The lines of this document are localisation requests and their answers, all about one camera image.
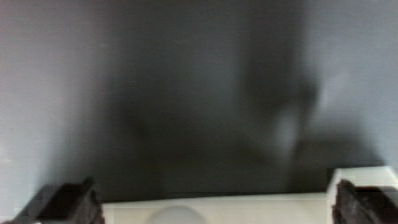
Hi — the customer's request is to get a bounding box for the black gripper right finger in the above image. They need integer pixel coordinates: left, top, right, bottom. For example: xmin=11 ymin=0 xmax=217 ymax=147
xmin=332 ymin=179 xmax=398 ymax=224

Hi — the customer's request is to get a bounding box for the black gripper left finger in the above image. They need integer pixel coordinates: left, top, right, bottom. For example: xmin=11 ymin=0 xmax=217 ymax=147
xmin=11 ymin=178 xmax=105 ymax=224

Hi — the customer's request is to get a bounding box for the white cabinet body box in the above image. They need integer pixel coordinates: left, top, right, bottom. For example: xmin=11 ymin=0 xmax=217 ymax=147
xmin=103 ymin=166 xmax=398 ymax=224

